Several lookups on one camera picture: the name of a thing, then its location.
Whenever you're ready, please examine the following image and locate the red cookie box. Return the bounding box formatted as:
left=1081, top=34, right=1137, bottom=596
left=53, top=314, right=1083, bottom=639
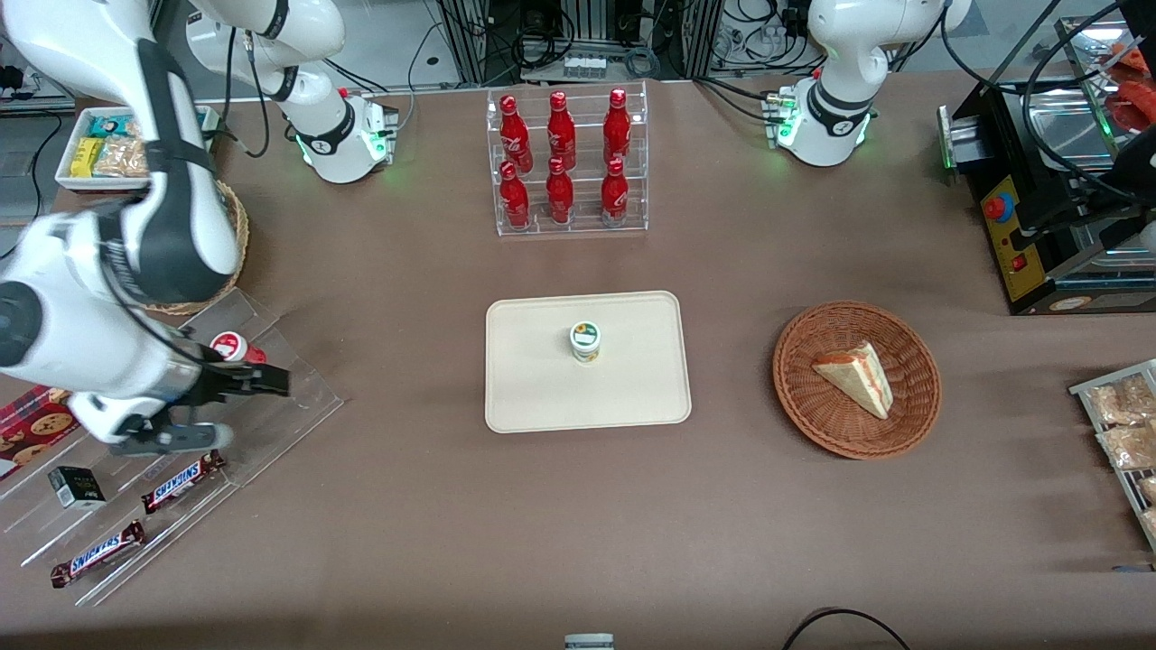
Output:
left=0, top=386, right=84, bottom=481

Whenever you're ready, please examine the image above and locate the yellow snack pack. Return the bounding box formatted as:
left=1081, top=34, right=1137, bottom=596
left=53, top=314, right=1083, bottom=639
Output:
left=70, top=137, right=106, bottom=179

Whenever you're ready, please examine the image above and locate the red gum bottle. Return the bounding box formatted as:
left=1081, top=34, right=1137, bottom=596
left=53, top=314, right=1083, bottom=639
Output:
left=210, top=331, right=267, bottom=367

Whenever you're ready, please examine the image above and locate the grey wire rack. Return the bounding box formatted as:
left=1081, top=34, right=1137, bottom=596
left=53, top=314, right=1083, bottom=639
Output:
left=1069, top=359, right=1156, bottom=552

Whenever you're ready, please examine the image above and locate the black cable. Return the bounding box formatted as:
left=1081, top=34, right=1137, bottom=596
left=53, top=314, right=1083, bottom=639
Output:
left=781, top=608, right=913, bottom=650

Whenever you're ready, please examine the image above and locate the black food warmer machine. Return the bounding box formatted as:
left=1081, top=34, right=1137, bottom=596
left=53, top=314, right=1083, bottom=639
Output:
left=937, top=0, right=1156, bottom=315

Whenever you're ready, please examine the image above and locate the clear bag of crackers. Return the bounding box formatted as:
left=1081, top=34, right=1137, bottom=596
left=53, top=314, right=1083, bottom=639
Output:
left=93, top=113, right=150, bottom=177

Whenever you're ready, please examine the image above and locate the wrapped triangle sandwich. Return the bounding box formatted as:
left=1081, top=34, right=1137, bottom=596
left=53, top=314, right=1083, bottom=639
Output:
left=812, top=340, right=895, bottom=421

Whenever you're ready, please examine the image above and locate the light wicker basket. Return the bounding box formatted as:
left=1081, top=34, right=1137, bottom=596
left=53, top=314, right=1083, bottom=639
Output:
left=144, top=181, right=250, bottom=316

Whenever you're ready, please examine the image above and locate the red cola bottle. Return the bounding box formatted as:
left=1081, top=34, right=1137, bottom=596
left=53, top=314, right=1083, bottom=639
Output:
left=603, top=88, right=632, bottom=166
left=545, top=157, right=575, bottom=225
left=499, top=94, right=534, bottom=172
left=547, top=90, right=577, bottom=171
left=499, top=161, right=531, bottom=228
left=601, top=158, right=629, bottom=222

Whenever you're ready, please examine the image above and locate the clear acrylic stepped stand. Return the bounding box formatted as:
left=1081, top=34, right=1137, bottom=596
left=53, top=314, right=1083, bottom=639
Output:
left=0, top=287, right=345, bottom=608

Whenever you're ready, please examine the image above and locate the round brown wicker basket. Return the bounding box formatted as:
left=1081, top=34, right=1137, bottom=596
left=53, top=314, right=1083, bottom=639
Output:
left=772, top=301, right=943, bottom=460

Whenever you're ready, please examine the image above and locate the clear acrylic bottle rack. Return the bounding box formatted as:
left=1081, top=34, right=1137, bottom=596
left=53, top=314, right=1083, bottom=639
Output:
left=486, top=79, right=649, bottom=238

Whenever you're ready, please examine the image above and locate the white snack bin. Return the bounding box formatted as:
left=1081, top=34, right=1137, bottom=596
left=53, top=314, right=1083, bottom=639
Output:
left=56, top=105, right=220, bottom=193

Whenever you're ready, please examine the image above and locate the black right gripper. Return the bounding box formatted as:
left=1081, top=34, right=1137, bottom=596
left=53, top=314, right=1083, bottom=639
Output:
left=165, top=348, right=291, bottom=414

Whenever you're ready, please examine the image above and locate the snickers bar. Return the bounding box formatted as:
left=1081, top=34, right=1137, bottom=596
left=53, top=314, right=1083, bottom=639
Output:
left=141, top=449, right=226, bottom=515
left=50, top=520, right=146, bottom=590

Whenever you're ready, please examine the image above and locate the small black box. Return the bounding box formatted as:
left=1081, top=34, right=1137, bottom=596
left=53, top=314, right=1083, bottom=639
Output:
left=48, top=466, right=107, bottom=511

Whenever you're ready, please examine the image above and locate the beige plastic tray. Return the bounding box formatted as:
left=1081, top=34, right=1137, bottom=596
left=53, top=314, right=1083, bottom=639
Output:
left=485, top=290, right=693, bottom=434

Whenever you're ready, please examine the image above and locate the clear bag of snacks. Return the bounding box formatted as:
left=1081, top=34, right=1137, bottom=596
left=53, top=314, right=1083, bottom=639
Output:
left=1097, top=422, right=1156, bottom=470
left=1086, top=375, right=1156, bottom=425

